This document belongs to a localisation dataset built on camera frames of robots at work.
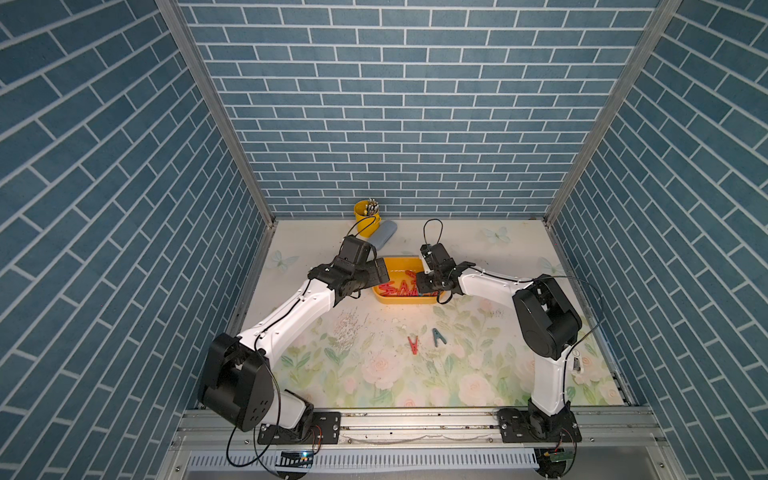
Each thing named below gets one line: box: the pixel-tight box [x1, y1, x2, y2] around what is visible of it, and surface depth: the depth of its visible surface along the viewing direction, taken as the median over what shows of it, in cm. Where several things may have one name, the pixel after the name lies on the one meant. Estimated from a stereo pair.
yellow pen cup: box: [354, 198, 382, 238], surface depth 110 cm
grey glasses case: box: [368, 220, 398, 250], surface depth 116 cm
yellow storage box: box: [372, 257, 438, 304], surface depth 101 cm
